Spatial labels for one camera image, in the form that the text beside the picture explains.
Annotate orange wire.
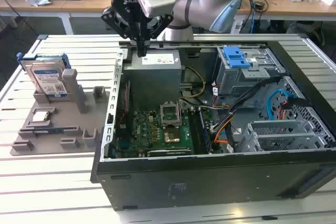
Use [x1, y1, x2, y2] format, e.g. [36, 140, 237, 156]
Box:
[214, 122, 233, 146]

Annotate black graphics card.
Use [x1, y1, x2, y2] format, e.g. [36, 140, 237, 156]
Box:
[146, 148, 194, 158]

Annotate blue data wire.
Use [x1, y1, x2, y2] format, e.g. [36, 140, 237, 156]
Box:
[266, 89, 299, 124]

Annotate long wooden desk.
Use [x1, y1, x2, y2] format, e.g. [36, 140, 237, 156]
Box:
[62, 0, 336, 30]

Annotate black cable bundle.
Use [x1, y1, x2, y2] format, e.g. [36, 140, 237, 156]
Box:
[209, 76, 283, 133]

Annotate yellow black wires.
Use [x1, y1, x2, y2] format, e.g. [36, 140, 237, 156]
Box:
[180, 66, 207, 101]

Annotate metal drive cage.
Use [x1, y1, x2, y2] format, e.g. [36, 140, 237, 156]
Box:
[214, 47, 287, 104]

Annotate silver CPU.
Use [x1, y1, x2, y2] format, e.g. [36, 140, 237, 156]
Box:
[30, 111, 50, 123]

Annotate blue drive latch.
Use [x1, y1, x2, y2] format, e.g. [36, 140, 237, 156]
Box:
[222, 47, 250, 69]

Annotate grey parts rack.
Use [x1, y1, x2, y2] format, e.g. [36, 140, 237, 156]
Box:
[10, 68, 111, 156]

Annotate power wire black connector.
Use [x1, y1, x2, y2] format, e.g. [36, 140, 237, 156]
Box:
[278, 95, 308, 124]

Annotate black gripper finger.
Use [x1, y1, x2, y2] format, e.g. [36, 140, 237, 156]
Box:
[101, 8, 142, 57]
[142, 14, 174, 57]

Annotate green motherboard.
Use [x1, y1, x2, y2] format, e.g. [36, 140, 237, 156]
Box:
[115, 100, 229, 158]

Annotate metal socket cover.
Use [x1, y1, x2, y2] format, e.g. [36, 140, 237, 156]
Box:
[160, 102, 182, 127]

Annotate CPU socket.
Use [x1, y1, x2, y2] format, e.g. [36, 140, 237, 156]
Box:
[161, 126, 183, 146]

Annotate locking lever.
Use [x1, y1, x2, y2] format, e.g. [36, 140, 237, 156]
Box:
[177, 100, 183, 127]

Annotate small wooden desk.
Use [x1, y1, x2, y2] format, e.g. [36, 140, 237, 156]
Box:
[0, 0, 71, 35]

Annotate hard disk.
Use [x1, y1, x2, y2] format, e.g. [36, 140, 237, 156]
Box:
[16, 52, 71, 101]

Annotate installed RAM stick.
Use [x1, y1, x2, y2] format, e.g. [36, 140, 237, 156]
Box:
[198, 109, 213, 154]

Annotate black case fan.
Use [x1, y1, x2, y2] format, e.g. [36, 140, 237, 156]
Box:
[117, 79, 133, 141]

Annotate white power strip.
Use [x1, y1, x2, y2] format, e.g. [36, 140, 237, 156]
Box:
[233, 20, 244, 35]

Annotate grey power supply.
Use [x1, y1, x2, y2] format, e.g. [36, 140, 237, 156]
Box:
[122, 49, 182, 104]

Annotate dark bag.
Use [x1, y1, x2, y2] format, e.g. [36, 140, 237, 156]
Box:
[309, 26, 328, 48]

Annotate metal disk bay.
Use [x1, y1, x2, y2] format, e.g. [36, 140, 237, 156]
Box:
[237, 119, 331, 154]

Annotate black PC case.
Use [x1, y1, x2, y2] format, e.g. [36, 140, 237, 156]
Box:
[90, 40, 336, 211]

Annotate black RAM slot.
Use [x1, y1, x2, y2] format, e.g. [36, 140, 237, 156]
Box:
[188, 110, 202, 155]

